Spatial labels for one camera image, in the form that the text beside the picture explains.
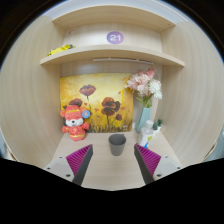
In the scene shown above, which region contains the teal faceted vase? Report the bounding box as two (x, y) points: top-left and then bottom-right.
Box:
(134, 105), (152, 134)

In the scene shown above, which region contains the wooden shelf board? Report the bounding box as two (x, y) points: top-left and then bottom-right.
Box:
(39, 44), (186, 68)
(52, 4), (177, 33)

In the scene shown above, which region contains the pink and white flower bouquet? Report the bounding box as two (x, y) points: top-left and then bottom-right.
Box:
(125, 68), (163, 108)

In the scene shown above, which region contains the white light bar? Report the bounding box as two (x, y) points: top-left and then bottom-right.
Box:
(92, 57), (154, 66)

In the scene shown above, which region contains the grey mug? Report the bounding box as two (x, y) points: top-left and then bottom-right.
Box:
(108, 133), (127, 157)

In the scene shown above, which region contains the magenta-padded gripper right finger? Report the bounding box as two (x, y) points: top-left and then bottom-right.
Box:
(133, 144), (184, 185)

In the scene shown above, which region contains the yellow poppy painting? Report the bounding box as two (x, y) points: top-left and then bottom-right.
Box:
(59, 72), (134, 134)

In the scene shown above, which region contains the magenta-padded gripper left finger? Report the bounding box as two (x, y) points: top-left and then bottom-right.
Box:
(43, 143), (94, 187)

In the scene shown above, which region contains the yellow object on shelf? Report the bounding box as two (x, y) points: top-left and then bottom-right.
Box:
(47, 44), (76, 57)

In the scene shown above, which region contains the red plush toy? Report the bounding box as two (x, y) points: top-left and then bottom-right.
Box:
(60, 104), (91, 142)

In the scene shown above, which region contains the round purple sticker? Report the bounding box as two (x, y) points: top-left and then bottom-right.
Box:
(106, 30), (125, 45)

